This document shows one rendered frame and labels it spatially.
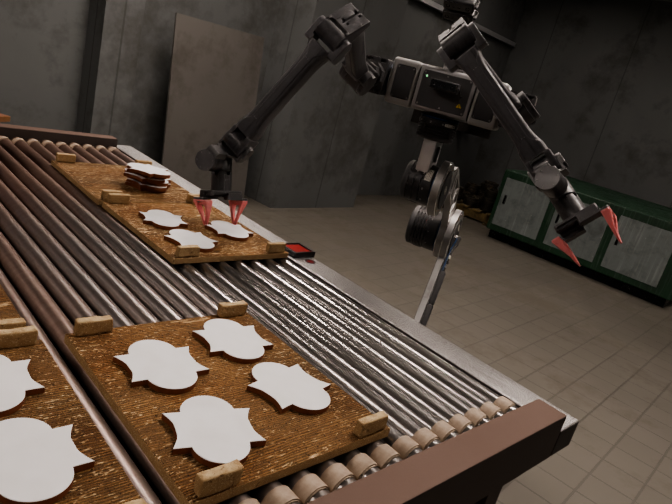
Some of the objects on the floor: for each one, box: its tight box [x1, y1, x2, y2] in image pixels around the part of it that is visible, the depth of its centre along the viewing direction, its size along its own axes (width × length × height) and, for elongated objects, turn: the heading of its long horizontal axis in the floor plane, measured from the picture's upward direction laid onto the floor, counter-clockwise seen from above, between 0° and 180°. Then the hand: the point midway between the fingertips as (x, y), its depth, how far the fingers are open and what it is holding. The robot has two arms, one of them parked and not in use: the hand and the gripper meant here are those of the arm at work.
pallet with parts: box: [442, 180, 499, 226], centre depth 836 cm, size 96×138×50 cm
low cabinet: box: [486, 169, 672, 308], centre depth 706 cm, size 216×197×85 cm
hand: (220, 222), depth 163 cm, fingers open, 9 cm apart
